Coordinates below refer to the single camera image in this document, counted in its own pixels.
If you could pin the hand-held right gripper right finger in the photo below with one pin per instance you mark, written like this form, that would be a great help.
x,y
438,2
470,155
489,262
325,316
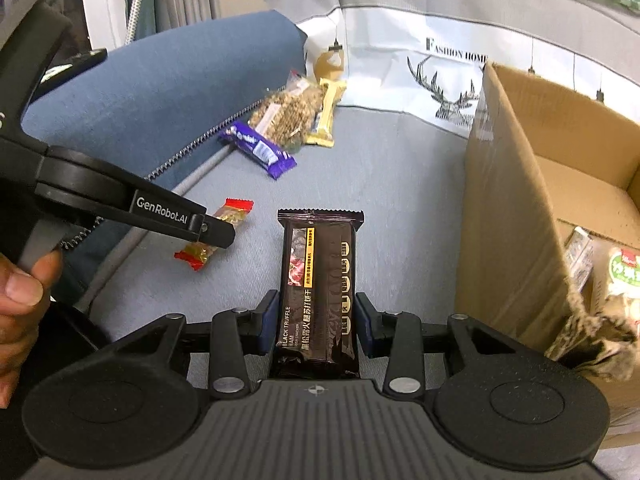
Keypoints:
x,y
364,325

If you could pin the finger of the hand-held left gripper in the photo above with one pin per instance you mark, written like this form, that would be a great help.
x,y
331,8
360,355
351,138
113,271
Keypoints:
x,y
215,232

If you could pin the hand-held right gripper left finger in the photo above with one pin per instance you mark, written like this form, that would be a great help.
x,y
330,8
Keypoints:
x,y
270,320

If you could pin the red yellow candy packet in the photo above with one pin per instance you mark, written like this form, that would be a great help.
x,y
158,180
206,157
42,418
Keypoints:
x,y
235,212

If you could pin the dark brown cracker packet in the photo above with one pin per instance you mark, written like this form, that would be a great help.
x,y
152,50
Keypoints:
x,y
320,260

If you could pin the purple snack packet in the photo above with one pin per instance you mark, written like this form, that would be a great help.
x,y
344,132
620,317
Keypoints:
x,y
260,150

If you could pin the clear granola snack packet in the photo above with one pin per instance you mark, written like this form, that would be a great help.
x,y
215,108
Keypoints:
x,y
290,115

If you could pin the yellow snack bar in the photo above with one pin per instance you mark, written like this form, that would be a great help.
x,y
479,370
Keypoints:
x,y
327,115

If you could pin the cardboard box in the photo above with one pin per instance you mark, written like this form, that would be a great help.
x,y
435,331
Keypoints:
x,y
510,210

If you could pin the silver snack stick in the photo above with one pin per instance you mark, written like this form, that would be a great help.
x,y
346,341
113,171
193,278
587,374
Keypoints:
x,y
580,260

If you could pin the green label snack packet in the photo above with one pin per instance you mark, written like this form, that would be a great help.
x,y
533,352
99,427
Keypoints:
x,y
622,275

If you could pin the person's left hand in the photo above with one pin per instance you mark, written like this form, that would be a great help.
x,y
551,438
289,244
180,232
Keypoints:
x,y
20,285

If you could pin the black flat object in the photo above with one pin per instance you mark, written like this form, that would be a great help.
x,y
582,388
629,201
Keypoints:
x,y
87,57

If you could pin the grey printed sofa cover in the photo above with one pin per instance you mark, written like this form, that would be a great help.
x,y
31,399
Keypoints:
x,y
390,160

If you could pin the white frame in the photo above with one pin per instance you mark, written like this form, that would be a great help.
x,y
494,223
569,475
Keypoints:
x,y
105,0

